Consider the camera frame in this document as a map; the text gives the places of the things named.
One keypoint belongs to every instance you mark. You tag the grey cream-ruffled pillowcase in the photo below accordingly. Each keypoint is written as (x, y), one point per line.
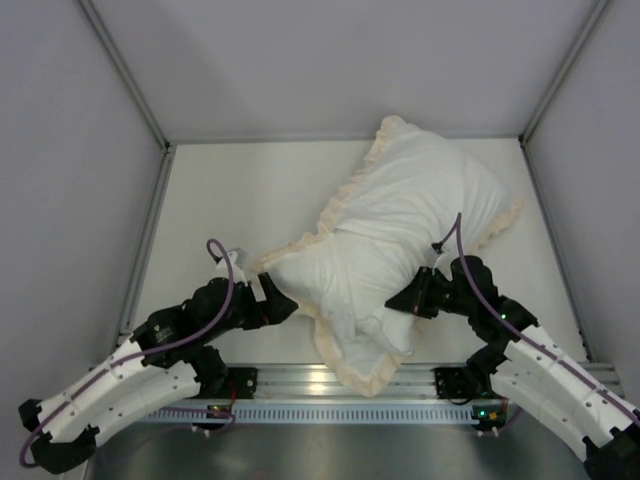
(415, 188)

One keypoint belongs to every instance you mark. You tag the aluminium frame post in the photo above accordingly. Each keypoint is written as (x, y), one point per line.
(123, 71)
(575, 50)

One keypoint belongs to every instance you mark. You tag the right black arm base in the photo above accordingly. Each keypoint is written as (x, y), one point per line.
(459, 385)

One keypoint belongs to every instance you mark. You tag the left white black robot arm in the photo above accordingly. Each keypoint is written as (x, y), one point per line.
(166, 359)

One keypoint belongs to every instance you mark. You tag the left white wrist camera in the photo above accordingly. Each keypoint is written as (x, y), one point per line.
(234, 264)

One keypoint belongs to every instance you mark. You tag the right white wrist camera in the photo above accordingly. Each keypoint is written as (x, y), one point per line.
(440, 254)

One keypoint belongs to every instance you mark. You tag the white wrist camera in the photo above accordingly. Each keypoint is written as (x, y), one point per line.
(234, 264)
(440, 254)

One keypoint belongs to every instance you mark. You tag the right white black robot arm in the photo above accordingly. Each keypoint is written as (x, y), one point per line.
(522, 363)

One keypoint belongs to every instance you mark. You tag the aluminium mounting rail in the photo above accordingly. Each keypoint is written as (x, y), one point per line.
(316, 381)

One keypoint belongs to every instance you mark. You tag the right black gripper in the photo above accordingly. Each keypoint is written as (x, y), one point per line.
(425, 292)

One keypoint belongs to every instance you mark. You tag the right aluminium frame post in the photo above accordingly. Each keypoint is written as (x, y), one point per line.
(575, 50)

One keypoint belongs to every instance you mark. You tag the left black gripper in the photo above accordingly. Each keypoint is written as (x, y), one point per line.
(260, 304)

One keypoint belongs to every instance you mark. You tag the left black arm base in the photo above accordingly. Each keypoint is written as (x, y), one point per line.
(239, 384)

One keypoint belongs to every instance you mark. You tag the slotted grey cable duct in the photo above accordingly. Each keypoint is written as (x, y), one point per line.
(366, 413)

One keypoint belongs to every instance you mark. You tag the left aluminium frame post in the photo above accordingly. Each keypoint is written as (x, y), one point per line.
(123, 71)

